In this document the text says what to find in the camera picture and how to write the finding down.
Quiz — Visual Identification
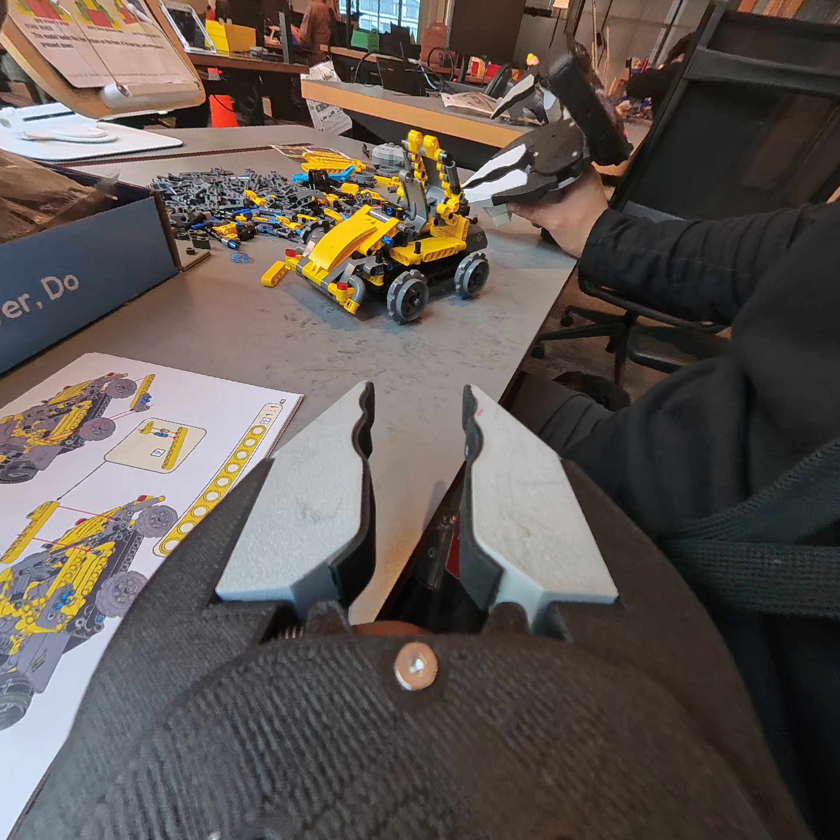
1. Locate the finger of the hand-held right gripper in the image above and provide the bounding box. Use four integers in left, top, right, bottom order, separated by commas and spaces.
461, 144, 532, 198
481, 176, 527, 228

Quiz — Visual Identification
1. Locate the person's black jacket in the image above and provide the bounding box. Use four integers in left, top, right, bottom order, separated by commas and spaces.
525, 217, 840, 840

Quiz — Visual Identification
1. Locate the clear plastic bag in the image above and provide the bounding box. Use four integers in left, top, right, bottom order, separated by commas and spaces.
0, 150, 119, 244

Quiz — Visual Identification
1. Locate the black white gripper device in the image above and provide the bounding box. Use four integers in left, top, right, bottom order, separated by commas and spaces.
491, 56, 573, 126

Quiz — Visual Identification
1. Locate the dark wooden table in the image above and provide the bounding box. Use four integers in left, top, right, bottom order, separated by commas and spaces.
187, 51, 311, 126

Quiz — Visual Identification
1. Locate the clear acrylic sign holder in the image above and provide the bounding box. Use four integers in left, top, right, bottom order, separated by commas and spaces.
161, 0, 217, 55

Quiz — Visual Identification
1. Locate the pile of building pieces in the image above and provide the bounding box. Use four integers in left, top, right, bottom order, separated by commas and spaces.
150, 147, 408, 263

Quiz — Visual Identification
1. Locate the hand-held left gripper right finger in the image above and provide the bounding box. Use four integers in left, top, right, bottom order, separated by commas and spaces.
459, 384, 621, 637

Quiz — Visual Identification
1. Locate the hanging newspaper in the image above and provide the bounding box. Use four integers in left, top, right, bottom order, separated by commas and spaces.
303, 62, 352, 132

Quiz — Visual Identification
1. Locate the building instruction booklet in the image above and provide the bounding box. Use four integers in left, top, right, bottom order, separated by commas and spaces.
0, 352, 304, 818

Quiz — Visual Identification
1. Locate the white paper sheet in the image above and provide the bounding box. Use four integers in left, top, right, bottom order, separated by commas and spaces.
440, 92, 506, 116

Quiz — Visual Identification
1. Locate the stack of long yellow beams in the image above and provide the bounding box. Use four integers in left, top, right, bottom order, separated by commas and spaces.
298, 150, 368, 173

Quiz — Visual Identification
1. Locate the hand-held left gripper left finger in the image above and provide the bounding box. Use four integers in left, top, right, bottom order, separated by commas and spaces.
214, 381, 378, 621

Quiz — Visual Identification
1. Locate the black mesh office chair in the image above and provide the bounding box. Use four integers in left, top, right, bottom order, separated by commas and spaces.
530, 0, 840, 395

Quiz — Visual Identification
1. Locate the wood-edged far desk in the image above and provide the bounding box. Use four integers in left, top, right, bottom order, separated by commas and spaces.
302, 79, 526, 152

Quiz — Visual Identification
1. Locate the person's right hand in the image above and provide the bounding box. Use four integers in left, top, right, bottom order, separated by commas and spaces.
511, 164, 609, 259

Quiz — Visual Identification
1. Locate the printed instruction sheet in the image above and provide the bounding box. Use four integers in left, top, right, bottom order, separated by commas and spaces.
3, 0, 198, 89

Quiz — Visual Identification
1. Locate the blue cardboard kit box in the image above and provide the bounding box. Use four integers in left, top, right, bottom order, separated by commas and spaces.
0, 147, 212, 375

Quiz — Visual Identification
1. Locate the black woven strap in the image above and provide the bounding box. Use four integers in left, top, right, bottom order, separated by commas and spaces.
659, 535, 840, 621

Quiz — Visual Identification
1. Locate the yellow storage bin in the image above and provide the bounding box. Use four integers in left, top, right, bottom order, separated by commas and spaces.
205, 20, 258, 53

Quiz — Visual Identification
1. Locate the yellow toy construction vehicle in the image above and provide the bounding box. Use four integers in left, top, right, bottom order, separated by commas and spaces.
282, 130, 492, 326

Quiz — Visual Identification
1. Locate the large paned window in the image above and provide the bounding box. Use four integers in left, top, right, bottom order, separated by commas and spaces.
357, 0, 421, 30

